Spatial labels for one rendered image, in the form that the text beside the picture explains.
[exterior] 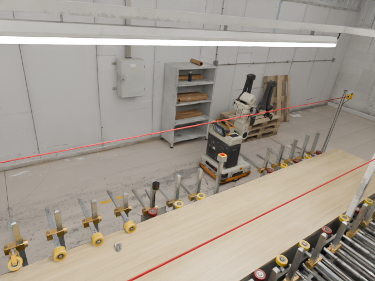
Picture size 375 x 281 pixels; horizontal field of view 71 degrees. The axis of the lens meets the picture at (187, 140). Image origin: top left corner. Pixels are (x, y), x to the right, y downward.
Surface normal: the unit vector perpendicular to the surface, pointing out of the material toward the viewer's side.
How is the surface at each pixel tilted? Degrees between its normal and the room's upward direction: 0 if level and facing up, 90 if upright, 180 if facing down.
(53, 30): 61
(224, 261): 0
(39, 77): 90
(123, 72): 90
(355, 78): 90
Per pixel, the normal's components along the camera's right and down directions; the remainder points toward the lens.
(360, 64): -0.83, 0.18
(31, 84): 0.55, 0.42
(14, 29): 0.53, -0.07
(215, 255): 0.09, -0.89
